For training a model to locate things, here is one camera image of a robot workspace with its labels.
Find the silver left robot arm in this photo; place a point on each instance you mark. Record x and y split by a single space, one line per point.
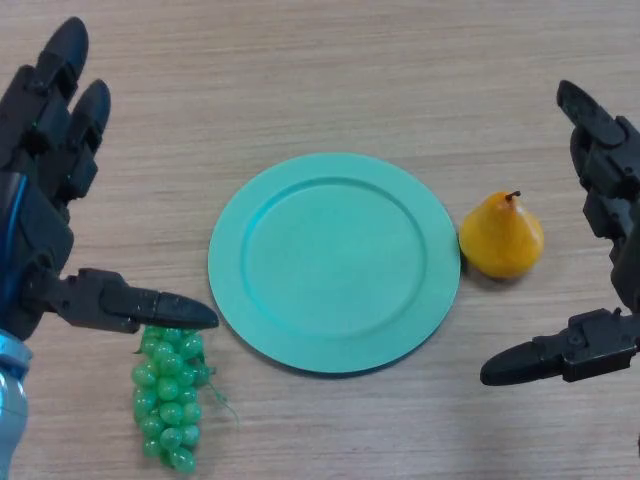
11 395

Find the green grape bunch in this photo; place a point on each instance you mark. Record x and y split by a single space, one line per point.
167 395

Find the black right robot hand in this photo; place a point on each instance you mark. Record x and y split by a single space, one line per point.
612 165

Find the yellow pear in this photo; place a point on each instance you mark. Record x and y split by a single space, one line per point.
500 240

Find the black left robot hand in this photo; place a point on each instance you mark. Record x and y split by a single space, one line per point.
35 210

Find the green round plate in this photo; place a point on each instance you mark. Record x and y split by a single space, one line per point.
335 265

